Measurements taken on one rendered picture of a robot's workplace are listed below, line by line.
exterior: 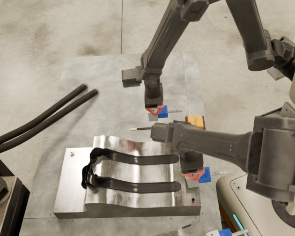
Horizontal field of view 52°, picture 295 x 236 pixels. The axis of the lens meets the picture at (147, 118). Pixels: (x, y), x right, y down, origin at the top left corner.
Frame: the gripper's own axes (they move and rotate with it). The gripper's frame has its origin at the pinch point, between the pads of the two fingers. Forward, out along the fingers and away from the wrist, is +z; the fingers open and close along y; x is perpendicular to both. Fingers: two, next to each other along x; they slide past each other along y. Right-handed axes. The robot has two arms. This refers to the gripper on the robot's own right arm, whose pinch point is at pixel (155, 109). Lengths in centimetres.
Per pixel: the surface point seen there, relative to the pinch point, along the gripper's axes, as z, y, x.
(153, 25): 95, -193, -8
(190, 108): 15.5, -12.3, 14.6
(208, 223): 9.9, 40.8, 16.0
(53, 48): 93, -165, -109
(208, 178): -1.8, 31.0, 16.4
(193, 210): 10.4, 36.3, 11.5
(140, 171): 6.5, 22.9, -6.0
